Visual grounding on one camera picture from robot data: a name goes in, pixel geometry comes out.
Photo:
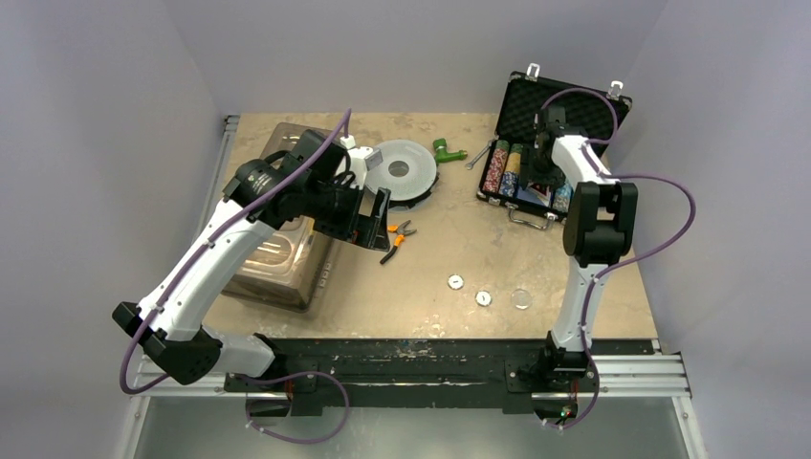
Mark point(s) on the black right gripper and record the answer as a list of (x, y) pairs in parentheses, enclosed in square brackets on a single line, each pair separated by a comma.
[(543, 163)]

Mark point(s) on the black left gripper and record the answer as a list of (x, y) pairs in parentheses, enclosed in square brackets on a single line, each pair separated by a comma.
[(366, 230)]

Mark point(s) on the clear round disc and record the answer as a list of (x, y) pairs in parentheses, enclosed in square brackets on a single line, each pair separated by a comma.
[(521, 299)]

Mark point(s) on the red triangle token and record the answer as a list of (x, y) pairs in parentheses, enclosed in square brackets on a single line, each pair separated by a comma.
[(544, 193)]

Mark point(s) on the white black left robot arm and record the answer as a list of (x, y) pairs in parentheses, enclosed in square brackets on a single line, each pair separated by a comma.
[(319, 178)]

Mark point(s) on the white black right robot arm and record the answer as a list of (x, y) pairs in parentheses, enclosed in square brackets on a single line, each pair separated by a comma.
[(598, 230)]

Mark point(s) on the black poker set case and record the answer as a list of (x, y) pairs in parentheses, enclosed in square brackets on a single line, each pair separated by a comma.
[(598, 113)]

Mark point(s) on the orange black pliers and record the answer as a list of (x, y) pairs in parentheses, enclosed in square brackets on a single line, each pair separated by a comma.
[(401, 231)]

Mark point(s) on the yellow blue chip row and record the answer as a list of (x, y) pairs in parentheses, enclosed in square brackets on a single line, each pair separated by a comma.
[(510, 176)]

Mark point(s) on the light blue chip row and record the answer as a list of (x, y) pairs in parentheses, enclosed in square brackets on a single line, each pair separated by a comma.
[(562, 197)]

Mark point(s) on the red poker chip row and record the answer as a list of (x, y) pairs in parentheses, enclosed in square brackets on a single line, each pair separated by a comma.
[(496, 166)]

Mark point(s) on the silver wrench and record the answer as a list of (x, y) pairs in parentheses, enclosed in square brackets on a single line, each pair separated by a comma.
[(481, 154)]

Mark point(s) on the grey filament spool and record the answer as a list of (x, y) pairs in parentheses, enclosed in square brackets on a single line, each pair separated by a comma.
[(408, 170)]

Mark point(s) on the white poker chip left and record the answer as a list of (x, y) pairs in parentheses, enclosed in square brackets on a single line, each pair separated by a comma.
[(456, 282)]

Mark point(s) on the white poker chip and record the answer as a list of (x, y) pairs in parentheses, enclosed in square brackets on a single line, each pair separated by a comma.
[(456, 282), (483, 298)]

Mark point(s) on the clear brown plastic storage box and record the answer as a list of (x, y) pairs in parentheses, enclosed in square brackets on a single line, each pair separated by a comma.
[(285, 271)]

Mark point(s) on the white poker chip right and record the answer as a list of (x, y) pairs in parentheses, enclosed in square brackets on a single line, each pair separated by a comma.
[(483, 298)]

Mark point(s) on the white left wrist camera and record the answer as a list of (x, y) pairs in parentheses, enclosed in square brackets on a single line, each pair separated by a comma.
[(358, 161)]

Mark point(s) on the green hose fitting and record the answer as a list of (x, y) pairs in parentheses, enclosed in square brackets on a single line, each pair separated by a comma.
[(442, 155)]

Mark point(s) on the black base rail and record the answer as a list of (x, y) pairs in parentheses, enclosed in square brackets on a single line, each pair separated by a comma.
[(514, 376)]

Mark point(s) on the aluminium frame rail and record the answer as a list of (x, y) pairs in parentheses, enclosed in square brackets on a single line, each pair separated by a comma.
[(645, 414)]

